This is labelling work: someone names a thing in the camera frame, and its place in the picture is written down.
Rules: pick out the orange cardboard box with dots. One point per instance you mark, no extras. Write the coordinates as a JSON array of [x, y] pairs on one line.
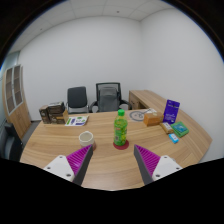
[[153, 119]]

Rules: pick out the sheet with round print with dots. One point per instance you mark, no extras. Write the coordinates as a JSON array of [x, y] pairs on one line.
[[136, 115]]

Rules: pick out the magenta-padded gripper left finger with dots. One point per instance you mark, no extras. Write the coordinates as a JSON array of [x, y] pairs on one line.
[[61, 166]]

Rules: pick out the purple upright box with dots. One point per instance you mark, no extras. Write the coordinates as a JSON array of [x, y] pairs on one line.
[[171, 111]]

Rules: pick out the small blue box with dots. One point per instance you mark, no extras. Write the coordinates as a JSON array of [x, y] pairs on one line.
[[173, 138]]

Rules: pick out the grey mesh office chair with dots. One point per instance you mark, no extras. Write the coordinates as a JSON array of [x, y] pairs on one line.
[[108, 98]]

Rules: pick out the small yellow box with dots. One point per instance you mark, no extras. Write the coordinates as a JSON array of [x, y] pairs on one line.
[[166, 127]]

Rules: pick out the tall dark brown carton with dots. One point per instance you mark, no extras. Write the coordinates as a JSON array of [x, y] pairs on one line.
[[44, 114]]

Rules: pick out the wooden glass-door cabinet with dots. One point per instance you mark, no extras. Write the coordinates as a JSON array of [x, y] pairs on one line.
[[18, 113]]

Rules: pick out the white printed leaflet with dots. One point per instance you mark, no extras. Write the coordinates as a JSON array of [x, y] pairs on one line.
[[76, 121]]

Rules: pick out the wooden side desk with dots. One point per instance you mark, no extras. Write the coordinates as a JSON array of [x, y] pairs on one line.
[[146, 98]]

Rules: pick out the green drink bottle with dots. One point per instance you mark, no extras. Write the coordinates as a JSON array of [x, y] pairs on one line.
[[120, 130]]

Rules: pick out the black leather sofa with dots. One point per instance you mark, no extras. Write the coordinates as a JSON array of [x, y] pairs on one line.
[[10, 143]]

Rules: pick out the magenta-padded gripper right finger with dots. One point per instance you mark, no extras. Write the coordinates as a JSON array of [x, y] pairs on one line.
[[165, 166]]

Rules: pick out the black office chair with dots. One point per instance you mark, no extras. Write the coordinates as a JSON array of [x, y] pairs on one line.
[[77, 98]]

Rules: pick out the flat round red coaster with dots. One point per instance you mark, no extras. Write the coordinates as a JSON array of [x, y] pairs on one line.
[[125, 146]]

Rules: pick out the green flat box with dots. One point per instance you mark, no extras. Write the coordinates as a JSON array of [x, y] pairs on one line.
[[180, 129]]

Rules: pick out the wide dark brown carton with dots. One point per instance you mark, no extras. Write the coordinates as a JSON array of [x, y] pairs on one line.
[[56, 107]]

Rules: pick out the white and pink cup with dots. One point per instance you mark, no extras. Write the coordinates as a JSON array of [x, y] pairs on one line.
[[86, 139]]

